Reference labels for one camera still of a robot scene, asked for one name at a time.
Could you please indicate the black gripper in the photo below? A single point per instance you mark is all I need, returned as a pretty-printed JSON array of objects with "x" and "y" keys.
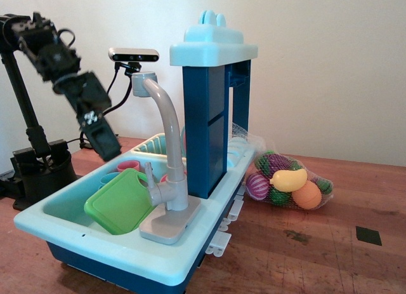
[{"x": 89, "y": 99}]

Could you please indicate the grey faucet lever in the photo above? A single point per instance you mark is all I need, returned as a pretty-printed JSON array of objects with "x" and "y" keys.
[{"x": 149, "y": 174}]

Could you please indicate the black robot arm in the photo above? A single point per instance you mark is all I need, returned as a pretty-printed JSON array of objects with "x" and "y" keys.
[{"x": 46, "y": 167}]

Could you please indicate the pink toy cup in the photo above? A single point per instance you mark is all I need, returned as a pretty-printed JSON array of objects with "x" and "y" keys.
[{"x": 129, "y": 164}]

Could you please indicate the teal toy cup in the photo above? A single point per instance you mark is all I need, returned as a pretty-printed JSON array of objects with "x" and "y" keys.
[{"x": 108, "y": 177}]

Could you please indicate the teal dish rack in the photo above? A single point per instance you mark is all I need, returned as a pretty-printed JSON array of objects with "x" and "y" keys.
[{"x": 154, "y": 145}]

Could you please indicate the green toy cutting board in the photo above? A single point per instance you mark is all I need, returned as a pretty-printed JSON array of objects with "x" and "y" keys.
[{"x": 121, "y": 205}]

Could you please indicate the blue toy sink unit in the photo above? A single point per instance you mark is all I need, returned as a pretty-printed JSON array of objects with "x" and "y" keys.
[{"x": 159, "y": 256}]

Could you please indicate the blue toy shelf tower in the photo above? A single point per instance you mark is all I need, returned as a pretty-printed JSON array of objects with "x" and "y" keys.
[{"x": 216, "y": 71}]

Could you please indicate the purple toy onion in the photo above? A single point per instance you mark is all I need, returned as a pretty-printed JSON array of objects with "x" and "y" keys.
[{"x": 257, "y": 186}]

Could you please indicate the mesh bag of toy food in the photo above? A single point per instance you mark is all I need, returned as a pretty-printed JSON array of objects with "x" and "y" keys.
[{"x": 267, "y": 162}]

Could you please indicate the yellow toy mango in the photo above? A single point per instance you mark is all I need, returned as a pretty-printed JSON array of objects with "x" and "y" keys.
[{"x": 289, "y": 180}]

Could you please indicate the orange toy fruit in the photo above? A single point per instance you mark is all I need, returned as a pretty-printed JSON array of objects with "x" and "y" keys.
[{"x": 307, "y": 197}]

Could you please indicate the black tape patch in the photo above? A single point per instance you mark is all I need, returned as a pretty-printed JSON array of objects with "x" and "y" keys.
[{"x": 368, "y": 235}]

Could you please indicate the silver depth camera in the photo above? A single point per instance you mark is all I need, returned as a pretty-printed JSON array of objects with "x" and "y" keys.
[{"x": 133, "y": 55}]

